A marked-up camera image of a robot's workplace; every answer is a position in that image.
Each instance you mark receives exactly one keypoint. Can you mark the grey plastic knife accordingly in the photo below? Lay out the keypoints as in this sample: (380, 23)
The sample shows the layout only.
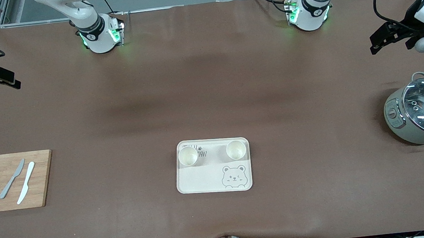
(11, 181)

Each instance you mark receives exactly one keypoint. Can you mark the cream bear print tray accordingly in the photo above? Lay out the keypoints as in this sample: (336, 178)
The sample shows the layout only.
(202, 178)

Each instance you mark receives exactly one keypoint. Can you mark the brown table mat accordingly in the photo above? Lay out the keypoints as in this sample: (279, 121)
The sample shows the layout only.
(201, 89)

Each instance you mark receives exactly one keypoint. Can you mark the grey-green electric pot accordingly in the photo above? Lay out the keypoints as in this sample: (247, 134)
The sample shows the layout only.
(399, 124)

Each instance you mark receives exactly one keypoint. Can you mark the white IKEA cup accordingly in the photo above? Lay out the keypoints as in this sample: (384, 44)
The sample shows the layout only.
(236, 150)
(188, 156)

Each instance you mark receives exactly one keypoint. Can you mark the wooden cutting board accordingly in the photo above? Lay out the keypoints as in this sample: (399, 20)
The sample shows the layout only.
(43, 182)

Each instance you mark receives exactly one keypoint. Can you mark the white plastic knife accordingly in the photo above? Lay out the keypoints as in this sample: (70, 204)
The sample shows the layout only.
(26, 183)

